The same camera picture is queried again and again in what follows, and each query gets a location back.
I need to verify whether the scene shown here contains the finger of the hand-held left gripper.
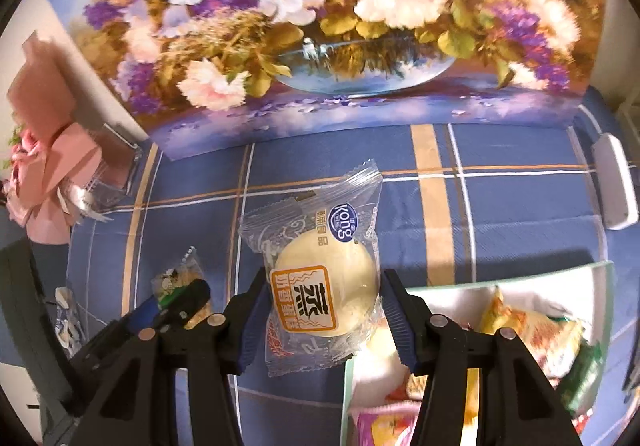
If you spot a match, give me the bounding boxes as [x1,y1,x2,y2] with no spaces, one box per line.
[159,279,211,314]
[122,300,166,331]

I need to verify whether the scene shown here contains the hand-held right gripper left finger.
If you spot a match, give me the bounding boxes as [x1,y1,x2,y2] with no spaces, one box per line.
[70,269,273,446]

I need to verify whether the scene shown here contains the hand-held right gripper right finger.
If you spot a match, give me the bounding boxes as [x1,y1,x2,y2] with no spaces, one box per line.
[382,269,583,446]

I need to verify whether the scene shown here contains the clear green snack packet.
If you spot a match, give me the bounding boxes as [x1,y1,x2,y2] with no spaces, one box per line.
[151,246,213,324]

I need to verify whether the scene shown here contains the clear packet with pale cake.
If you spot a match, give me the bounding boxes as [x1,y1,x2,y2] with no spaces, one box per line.
[350,321,416,407]
[237,159,383,377]

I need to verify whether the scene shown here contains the pink snack packet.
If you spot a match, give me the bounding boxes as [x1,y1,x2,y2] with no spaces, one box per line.
[355,401,426,446]

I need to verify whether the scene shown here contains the yellow orange snack packet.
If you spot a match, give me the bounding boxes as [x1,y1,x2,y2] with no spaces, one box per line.
[477,286,583,377]

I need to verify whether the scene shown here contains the white box with teal rim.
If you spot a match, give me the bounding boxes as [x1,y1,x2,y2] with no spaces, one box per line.
[340,260,615,446]

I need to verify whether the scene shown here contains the blue and white packet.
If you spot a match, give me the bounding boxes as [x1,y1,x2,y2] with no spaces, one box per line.
[54,286,88,357]

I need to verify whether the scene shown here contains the clear glass vase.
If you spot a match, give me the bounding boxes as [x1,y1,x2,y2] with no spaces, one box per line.
[75,123,143,212]

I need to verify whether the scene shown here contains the blue plaid tablecloth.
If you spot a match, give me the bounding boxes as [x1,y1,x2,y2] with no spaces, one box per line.
[65,86,640,446]

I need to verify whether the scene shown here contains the pink wrapped bouquet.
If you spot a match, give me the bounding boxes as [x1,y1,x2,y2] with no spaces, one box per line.
[0,36,103,244]

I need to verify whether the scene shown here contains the white power adapter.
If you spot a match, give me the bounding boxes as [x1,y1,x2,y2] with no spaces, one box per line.
[591,133,640,230]

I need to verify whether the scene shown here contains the flower painting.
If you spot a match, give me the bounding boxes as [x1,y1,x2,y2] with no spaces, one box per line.
[40,0,608,162]

